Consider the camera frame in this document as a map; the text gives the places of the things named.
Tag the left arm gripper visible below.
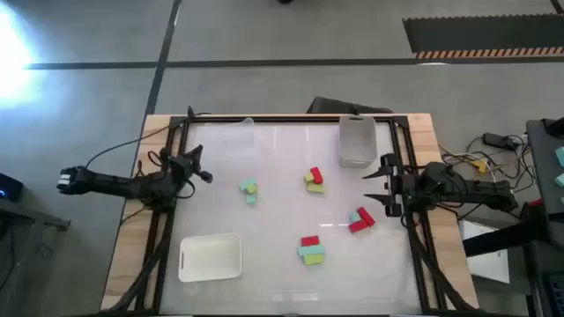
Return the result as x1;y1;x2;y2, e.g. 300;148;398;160
168;144;214;188

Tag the dark keyboard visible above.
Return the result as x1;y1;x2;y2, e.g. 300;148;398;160
545;272;564;317

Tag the black metal table frame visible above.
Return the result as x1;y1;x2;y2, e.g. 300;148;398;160
108;105;479;317

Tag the black bar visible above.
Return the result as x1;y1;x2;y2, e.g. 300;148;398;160
462;214;550;258

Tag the white glossy table sheet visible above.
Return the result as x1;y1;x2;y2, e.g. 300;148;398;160
159;121;423;316

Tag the white paper sheet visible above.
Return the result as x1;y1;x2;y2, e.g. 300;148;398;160
457;219;511;284

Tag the black device with blue light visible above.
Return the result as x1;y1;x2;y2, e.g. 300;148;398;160
0;172;25;203

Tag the clear transparent plastic bin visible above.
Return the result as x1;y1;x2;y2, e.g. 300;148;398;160
211;116;256;153

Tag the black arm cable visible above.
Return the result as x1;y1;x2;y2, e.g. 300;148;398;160
85;124;174;169

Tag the long teal block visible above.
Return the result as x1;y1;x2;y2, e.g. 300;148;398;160
297;244;327;258

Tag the grey translucent plastic bin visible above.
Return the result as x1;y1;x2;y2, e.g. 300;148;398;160
338;114;378;169

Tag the grey side table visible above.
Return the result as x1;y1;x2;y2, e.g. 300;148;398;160
525;117;564;247

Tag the black power adapter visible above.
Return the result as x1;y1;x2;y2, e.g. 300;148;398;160
481;132;520;151

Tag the black hazard-striped floor mat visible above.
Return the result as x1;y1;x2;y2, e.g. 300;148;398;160
402;12;564;60

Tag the black floor cable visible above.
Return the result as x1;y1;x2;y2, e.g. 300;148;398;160
438;131;537;221

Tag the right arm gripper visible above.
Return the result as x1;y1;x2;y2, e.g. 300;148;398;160
361;152;418;218

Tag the white plastic tray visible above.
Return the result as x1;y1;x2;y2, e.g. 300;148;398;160
177;232;243;284

